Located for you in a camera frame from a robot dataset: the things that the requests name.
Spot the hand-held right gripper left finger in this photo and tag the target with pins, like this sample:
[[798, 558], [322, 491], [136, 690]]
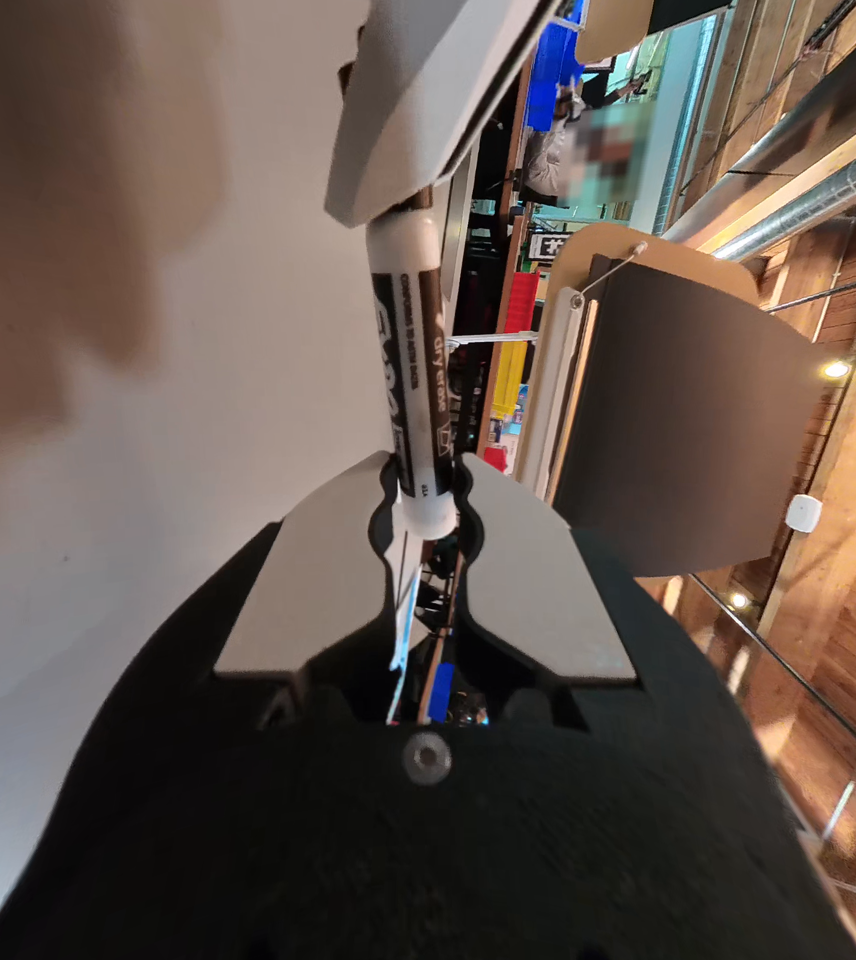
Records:
[[308, 592]]

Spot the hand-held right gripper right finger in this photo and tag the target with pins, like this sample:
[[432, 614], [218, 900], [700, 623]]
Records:
[[540, 592]]

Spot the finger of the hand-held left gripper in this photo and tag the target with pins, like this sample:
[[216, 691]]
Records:
[[413, 112]]

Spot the black white dry erase marker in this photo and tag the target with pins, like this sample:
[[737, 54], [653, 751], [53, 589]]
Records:
[[405, 247]]

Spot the grey desk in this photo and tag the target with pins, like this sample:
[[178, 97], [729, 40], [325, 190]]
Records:
[[97, 562]]

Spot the blue plastic bin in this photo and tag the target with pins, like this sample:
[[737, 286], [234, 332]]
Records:
[[551, 52]]

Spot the small fiducial marker board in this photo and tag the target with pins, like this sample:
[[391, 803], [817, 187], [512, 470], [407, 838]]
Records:
[[550, 246]]

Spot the folded cardboard sheet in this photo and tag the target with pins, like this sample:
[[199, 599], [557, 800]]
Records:
[[612, 30]]

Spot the red plastic bin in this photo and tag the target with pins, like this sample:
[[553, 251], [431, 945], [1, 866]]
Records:
[[521, 304]]

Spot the tan cardboard panel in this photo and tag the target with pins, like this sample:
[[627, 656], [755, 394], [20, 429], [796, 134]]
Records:
[[623, 247]]

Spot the white wall sensor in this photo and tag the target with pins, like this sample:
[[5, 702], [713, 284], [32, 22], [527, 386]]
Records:
[[803, 514]]

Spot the silver ventilation duct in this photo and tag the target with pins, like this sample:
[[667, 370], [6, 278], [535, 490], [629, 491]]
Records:
[[810, 199]]

